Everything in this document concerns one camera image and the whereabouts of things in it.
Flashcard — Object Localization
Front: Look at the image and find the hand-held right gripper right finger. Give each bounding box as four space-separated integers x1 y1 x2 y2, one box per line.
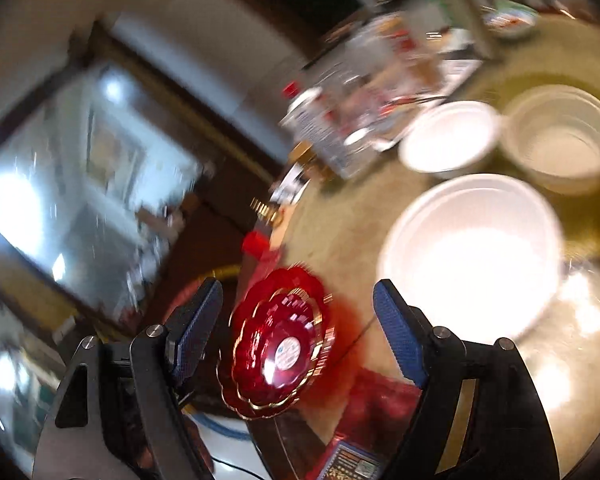
372 279 561 480

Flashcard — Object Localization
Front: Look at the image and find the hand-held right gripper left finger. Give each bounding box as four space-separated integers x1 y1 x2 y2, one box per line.
32 277 226 480

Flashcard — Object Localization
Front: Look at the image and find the red scalloped glass plate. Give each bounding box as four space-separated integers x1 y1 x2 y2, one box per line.
217 265 338 421

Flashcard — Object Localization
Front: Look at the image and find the large white plastic bowl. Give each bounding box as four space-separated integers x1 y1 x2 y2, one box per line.
377 174 566 346

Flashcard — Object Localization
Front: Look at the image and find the red plastic bag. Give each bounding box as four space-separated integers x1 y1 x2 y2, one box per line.
327 367 423 456

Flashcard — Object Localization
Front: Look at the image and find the dark wooden sideboard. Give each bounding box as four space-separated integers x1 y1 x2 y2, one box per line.
125 160 261 321

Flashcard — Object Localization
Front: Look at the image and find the red plastic cup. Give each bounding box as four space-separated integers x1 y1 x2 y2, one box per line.
242 231 271 258

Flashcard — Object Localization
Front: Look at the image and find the blue printed packet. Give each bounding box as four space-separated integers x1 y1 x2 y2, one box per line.
330 440 387 480

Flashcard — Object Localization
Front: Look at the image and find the gold gourd ornament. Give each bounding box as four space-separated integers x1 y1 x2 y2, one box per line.
250 197 283 226

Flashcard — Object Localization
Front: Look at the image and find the jar with gold lid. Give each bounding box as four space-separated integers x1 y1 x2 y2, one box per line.
287 142 321 168

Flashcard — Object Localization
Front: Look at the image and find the clear bottle with red cap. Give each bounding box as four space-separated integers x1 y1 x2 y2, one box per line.
300 105 376 178

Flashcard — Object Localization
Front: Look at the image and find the shallow white plastic bowl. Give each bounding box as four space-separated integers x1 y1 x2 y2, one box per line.
399 101 503 173

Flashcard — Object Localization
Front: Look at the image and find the small deep white bowl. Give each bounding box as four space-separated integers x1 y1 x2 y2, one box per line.
502 85 600 193

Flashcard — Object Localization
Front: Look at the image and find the white bottle with red cap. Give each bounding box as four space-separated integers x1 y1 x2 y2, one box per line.
280 81 326 126

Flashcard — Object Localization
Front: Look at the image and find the small patterned dish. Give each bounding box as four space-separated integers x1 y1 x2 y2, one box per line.
482 2 539 41

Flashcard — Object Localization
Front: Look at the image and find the framed wall painting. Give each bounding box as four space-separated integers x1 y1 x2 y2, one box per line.
85 110 147 196

